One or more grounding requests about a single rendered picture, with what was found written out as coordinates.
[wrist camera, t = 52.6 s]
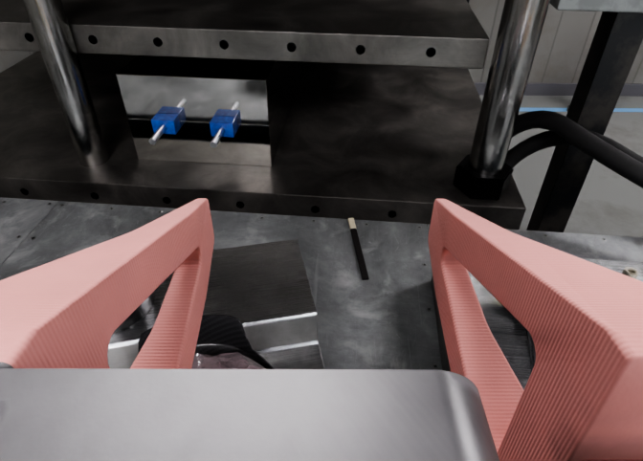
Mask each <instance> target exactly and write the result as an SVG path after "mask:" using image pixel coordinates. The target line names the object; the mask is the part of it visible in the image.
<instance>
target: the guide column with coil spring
mask: <svg viewBox="0 0 643 461"><path fill-rule="evenodd" d="M23 3H24V6H25V9H26V12H27V14H28V16H29V19H30V22H31V25H32V28H33V32H34V35H35V38H36V41H37V44H38V46H39V49H40V52H41V54H42V57H43V59H44V62H45V65H46V68H47V71H48V74H49V76H50V79H51V82H52V84H53V87H54V90H55V94H56V97H57V100H58V103H59V106H60V108H61V111H62V114H63V117H64V119H65V122H66V124H67V127H68V130H69V133H70V136H71V139H72V141H73V144H74V147H75V150H76V152H77V155H78V159H79V162H80V164H81V165H83V166H86V167H93V166H99V165H103V164H105V163H106V162H108V160H109V154H108V151H107V148H106V144H105V141H104V138H103V136H102V132H101V129H100V124H99V120H98V117H97V114H96V110H95V107H94V104H93V101H92V98H91V95H90V92H89V89H88V85H87V82H86V79H85V76H84V73H83V70H82V67H81V64H80V60H79V57H78V52H77V48H76V45H75V42H74V39H73V36H72V33H71V30H70V26H69V23H68V20H67V17H66V13H65V10H64V8H63V5H62V1H61V0H23Z"/></svg>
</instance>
